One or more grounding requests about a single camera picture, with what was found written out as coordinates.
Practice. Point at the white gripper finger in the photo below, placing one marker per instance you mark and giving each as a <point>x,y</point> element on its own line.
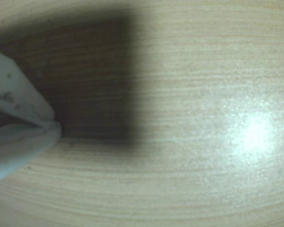
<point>21,146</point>
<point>16,92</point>

